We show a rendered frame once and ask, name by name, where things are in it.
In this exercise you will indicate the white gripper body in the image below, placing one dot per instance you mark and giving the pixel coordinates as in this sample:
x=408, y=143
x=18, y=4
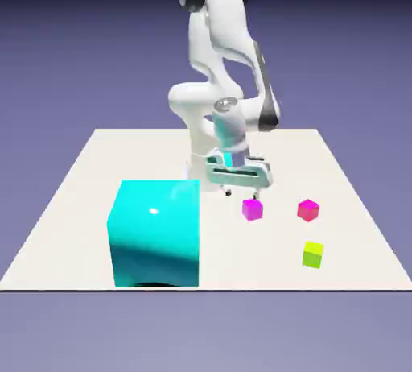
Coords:
x=239, y=175

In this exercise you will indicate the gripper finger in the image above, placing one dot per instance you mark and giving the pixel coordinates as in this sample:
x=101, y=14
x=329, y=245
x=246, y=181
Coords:
x=228, y=191
x=256, y=195

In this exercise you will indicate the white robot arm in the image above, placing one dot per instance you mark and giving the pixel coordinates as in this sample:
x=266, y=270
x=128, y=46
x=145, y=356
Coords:
x=222, y=40

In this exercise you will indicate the small magenta cube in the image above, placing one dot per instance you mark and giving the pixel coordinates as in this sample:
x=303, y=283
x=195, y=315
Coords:
x=252, y=209

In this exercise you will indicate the small pink cube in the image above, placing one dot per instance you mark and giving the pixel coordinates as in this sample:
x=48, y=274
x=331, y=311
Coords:
x=308, y=210

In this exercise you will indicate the small yellow-green cube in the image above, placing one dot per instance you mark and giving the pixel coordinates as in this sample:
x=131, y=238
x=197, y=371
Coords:
x=313, y=254

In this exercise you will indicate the large cyan box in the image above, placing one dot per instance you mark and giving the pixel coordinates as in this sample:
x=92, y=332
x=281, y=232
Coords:
x=154, y=233

